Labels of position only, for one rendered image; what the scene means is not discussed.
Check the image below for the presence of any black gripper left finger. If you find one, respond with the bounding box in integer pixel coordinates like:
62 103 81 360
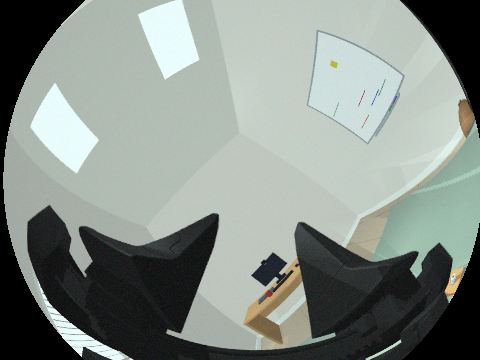
79 212 219 333

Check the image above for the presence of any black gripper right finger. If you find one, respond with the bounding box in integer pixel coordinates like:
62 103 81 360
295 221 419 339

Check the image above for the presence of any tan rectangular block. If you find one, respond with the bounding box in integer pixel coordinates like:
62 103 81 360
444 267 464 297

